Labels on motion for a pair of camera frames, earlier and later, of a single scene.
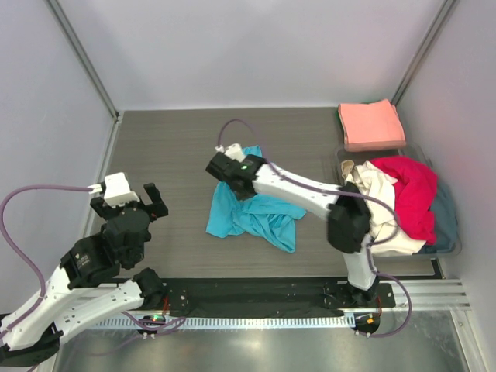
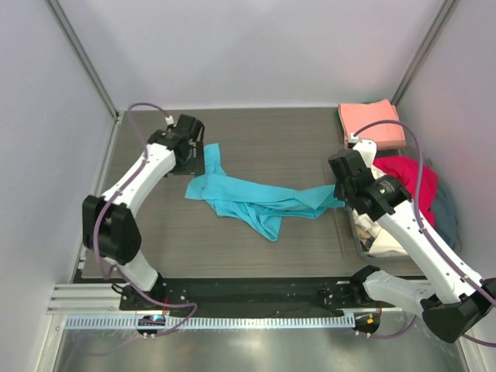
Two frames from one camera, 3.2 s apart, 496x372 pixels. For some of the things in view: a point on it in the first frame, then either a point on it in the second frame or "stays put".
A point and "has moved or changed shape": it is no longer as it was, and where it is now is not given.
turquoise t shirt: [268, 219] has moved or changed shape
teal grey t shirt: [445, 223] stays put
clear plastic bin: [410, 211] stays put
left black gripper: [159, 208] -> [197, 167]
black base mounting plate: [270, 297] stays put
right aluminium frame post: [444, 12] stays put
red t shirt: [416, 189] stays put
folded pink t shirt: [371, 126] stays put
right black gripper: [246, 197] -> [338, 191]
